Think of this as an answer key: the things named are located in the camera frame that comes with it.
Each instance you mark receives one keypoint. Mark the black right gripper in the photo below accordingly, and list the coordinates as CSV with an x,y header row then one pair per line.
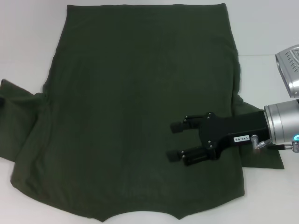
x,y
233,133

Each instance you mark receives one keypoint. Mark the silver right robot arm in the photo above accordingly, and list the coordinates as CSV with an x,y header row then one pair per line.
x,y
282,123

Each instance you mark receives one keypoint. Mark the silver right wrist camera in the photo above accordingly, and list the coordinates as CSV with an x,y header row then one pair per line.
x,y
288,70

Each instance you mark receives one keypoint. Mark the silver right elbow connector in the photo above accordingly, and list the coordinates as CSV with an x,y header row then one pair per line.
x,y
259,144

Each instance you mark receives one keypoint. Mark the dark green shirt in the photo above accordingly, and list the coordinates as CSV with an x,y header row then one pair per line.
x,y
140,81

